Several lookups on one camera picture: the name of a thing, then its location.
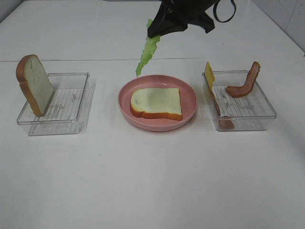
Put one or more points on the curved bacon strip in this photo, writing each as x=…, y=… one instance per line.
x=241, y=91

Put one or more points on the yellow cheese slice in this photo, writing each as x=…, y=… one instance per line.
x=209, y=75

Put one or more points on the bread slice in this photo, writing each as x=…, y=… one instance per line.
x=34, y=83
x=152, y=103

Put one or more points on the upright bread slice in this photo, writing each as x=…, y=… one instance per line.
x=34, y=83

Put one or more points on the clear plastic ingredients tray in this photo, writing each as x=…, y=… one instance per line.
x=253, y=112

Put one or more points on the pink round plate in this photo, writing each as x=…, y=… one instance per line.
x=188, y=98

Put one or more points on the green lettuce leaf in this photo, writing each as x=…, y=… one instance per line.
x=149, y=49

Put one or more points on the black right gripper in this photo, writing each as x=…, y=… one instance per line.
x=174, y=15

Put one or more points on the clear plastic bread tray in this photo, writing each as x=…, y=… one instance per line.
x=68, y=111

